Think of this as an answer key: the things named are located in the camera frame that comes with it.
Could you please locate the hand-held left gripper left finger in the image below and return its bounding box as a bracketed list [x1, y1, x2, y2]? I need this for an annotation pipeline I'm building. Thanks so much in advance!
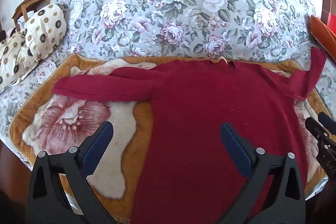
[26, 121, 116, 224]

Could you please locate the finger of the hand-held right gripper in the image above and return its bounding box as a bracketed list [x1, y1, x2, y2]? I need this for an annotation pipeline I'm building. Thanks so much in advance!
[305, 116, 324, 146]
[318, 112, 336, 133]

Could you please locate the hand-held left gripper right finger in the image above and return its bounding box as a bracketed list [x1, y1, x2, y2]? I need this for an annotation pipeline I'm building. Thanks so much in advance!
[220, 123, 306, 224]

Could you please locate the dark red knit sweater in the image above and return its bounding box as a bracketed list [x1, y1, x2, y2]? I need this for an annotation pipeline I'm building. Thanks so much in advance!
[52, 48, 327, 224]

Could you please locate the brown floral fleece blanket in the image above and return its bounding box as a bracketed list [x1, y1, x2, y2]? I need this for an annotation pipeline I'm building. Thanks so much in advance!
[9, 54, 332, 224]

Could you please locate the orange brown cloth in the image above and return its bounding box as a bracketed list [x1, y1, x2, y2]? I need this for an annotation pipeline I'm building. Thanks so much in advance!
[307, 15, 336, 57]

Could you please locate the cream medallion print pillow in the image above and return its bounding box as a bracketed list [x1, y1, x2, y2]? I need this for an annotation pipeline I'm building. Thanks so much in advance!
[24, 3, 68, 60]
[0, 29, 40, 95]

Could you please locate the wooden chair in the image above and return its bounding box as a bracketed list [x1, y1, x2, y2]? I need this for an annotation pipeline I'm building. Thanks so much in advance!
[12, 0, 52, 31]

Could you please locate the grey floral bedspread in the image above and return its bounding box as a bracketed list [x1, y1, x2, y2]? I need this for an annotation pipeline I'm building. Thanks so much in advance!
[0, 0, 336, 142]

